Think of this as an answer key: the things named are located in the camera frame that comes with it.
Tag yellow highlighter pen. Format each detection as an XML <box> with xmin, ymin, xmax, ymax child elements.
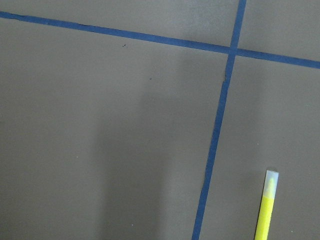
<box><xmin>254</xmin><ymin>170</ymin><xmax>279</xmax><ymax>240</ymax></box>

